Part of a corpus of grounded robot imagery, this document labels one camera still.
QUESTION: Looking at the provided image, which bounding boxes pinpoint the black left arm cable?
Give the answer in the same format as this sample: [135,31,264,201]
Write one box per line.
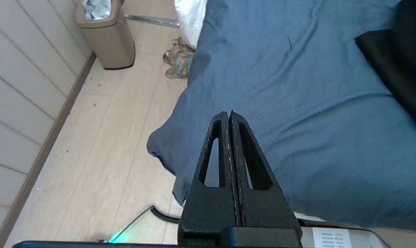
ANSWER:
[149,205,181,224]

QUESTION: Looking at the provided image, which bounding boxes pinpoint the blue bed sheet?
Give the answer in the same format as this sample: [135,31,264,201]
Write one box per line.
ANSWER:
[147,0,416,233]

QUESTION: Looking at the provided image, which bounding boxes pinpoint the white plastic bin liner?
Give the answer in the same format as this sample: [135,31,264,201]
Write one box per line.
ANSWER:
[81,0,112,20]

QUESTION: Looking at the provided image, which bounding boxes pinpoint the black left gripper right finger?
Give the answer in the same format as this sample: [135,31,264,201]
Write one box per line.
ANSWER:
[229,110,303,229]

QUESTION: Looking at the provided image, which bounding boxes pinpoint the black zip hoodie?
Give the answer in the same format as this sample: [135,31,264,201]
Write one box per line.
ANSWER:
[354,0,416,141]

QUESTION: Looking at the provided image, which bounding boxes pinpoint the multicoloured crumpled floor cloth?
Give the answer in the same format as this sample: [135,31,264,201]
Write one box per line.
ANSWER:
[163,37,196,80]

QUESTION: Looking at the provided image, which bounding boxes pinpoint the white garment with striped trim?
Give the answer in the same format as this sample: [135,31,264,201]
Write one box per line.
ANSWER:
[174,0,208,49]

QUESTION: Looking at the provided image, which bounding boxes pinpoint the grey metal rod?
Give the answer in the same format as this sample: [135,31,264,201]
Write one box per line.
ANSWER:
[125,14,180,28]

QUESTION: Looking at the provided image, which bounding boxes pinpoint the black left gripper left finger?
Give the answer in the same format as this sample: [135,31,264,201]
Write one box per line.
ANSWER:
[178,110,242,243]

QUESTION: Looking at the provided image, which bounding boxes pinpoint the brown trash bin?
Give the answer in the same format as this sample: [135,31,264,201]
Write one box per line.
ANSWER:
[75,0,136,70]

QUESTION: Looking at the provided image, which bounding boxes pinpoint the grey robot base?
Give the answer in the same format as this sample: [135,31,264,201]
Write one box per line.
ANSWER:
[106,206,392,248]

